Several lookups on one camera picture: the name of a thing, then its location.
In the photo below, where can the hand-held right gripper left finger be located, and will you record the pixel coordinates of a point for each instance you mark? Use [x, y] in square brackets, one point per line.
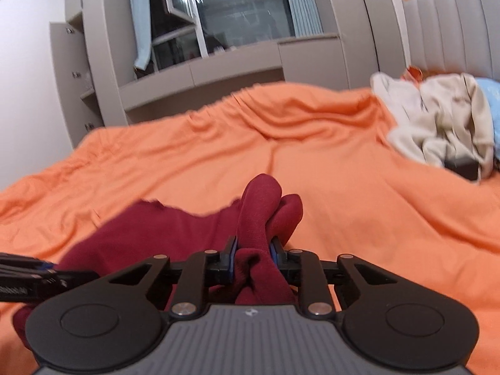
[231, 261]

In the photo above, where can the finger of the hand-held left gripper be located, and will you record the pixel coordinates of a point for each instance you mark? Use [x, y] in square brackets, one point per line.
[23, 267]

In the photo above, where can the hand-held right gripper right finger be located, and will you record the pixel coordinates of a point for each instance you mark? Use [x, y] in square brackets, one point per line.
[275, 257]

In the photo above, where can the dark red long-sleeve shirt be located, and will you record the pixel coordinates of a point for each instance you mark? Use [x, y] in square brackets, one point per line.
[172, 238]

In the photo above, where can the orange bed sheet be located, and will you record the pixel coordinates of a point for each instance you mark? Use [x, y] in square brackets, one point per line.
[312, 156]

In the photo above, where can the grey built-in wardrobe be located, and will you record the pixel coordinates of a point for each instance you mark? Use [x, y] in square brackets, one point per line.
[234, 72]

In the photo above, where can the small black box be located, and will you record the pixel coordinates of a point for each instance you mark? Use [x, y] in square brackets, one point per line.
[465, 168]

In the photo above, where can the cream hooded garment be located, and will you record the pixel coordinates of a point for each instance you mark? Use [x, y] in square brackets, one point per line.
[441, 125]

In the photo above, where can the orange patterned cloth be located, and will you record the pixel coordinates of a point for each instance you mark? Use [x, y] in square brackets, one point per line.
[412, 74]

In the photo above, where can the glass window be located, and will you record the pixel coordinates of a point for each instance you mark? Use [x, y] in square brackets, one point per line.
[242, 11]

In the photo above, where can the light blue curtain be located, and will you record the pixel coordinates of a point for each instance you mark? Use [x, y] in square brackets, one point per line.
[140, 19]
[302, 4]

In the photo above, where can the light blue cloth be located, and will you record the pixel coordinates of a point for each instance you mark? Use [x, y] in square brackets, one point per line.
[491, 105]

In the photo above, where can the grey padded headboard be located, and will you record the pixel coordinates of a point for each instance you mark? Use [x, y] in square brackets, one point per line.
[449, 27]

